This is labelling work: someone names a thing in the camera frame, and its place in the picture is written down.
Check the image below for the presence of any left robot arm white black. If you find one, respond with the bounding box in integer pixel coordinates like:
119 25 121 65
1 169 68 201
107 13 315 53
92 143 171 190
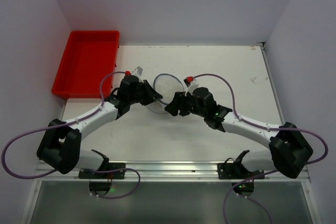
37 75 163 174

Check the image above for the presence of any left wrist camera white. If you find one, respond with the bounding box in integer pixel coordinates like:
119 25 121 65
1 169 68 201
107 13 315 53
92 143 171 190
125 66 143 82

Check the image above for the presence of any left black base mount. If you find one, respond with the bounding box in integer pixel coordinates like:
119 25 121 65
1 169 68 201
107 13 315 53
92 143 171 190
78 162 126 195

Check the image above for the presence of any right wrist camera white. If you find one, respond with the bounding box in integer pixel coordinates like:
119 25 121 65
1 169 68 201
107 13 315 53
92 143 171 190
184 76 199 95

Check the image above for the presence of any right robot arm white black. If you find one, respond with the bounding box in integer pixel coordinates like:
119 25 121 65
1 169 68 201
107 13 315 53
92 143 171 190
164 87 313 178

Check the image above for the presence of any white mesh laundry bag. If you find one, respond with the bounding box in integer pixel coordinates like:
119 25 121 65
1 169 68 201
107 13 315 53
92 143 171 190
146 73 185 114

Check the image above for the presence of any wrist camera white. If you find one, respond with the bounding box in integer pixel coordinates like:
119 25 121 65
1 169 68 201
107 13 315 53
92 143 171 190
184 76 199 95
125 66 143 82

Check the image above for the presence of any aluminium mounting rail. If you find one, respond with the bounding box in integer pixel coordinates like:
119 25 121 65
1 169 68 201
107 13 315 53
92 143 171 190
35 161 310 182

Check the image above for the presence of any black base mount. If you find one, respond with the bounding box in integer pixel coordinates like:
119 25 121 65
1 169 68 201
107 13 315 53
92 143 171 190
78 162 126 195
217 152 265 197

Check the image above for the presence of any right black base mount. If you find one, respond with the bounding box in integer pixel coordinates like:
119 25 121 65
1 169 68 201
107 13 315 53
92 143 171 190
217 152 265 197

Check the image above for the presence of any red plastic tray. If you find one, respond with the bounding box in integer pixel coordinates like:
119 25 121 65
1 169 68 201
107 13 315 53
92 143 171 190
51 30 120 99

